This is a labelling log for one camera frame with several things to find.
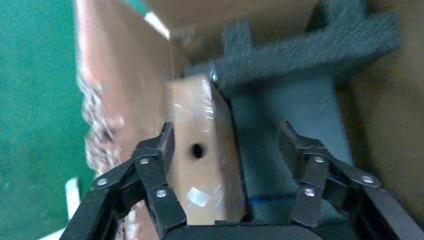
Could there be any large open torn carton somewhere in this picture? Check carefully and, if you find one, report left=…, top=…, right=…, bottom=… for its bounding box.
left=74, top=0, right=424, bottom=240

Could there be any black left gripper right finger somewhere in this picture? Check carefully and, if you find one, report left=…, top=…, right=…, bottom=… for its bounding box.
left=278, top=120, right=424, bottom=240

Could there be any small taped cardboard box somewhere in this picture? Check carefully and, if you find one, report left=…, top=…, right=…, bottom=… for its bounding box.
left=165, top=74, right=248, bottom=226

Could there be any dark grey foam insert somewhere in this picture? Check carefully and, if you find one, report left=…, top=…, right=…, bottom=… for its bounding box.
left=183, top=9, right=402, bottom=97

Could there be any white pipe table frame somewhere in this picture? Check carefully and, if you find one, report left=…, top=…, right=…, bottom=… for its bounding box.
left=36, top=177, right=82, bottom=240

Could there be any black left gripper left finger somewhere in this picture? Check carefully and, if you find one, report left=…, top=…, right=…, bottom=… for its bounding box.
left=59, top=121, right=187, bottom=240

